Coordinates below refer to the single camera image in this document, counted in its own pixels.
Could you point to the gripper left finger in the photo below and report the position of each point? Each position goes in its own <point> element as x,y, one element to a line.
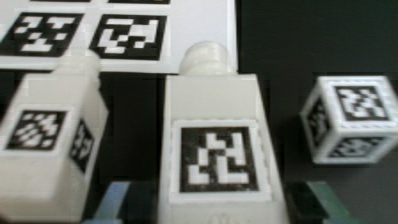
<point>111,204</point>

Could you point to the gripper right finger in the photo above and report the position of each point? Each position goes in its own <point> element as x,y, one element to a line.
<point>315,205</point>

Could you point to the white chair leg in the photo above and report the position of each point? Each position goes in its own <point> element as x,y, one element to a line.
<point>219,178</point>
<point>50,135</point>

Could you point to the white marker cube left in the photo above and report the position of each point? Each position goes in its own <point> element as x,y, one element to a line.
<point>351,119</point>

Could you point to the white marker base plate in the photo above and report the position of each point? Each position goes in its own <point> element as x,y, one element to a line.
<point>137,31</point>

